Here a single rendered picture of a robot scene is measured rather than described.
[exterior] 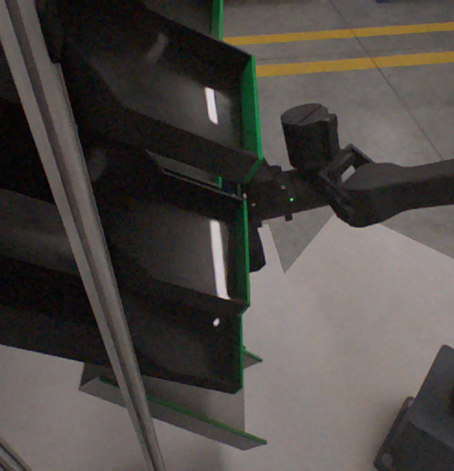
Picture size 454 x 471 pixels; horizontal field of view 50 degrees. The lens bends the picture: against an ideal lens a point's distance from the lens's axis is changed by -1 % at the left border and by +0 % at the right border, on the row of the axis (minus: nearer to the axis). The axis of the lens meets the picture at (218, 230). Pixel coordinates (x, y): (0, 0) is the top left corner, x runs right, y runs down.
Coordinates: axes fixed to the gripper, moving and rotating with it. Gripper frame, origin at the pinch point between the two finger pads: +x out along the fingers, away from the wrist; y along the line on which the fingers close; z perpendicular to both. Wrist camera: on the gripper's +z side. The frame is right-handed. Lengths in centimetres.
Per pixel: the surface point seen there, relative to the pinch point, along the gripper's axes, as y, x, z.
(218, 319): 13.6, 0.7, -4.8
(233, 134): 16.5, -7.7, 25.8
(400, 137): -165, -87, -161
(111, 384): 21.1, 12.8, -0.9
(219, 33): 4.4, -8.0, 26.6
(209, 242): 14.1, -2.3, 11.4
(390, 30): -294, -122, -177
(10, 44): 22.4, 0.3, 38.9
